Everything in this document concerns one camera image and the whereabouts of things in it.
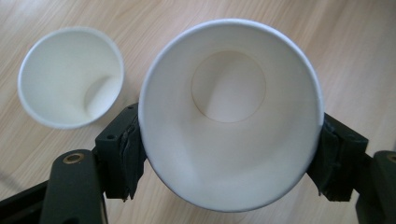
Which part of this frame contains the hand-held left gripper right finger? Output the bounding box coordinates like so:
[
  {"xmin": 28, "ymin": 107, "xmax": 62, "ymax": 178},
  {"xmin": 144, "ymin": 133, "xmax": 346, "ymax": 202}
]
[{"xmin": 305, "ymin": 112, "xmax": 370, "ymax": 203}]

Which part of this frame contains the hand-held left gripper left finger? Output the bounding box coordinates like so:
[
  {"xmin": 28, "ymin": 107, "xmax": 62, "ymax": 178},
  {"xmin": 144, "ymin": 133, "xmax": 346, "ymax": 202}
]
[{"xmin": 94, "ymin": 103, "xmax": 148, "ymax": 203}]

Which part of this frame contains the white paper cup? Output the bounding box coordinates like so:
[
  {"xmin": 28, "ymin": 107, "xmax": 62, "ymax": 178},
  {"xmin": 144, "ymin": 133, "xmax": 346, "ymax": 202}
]
[
  {"xmin": 16, "ymin": 25, "xmax": 126, "ymax": 131},
  {"xmin": 137, "ymin": 18, "xmax": 325, "ymax": 214}
]

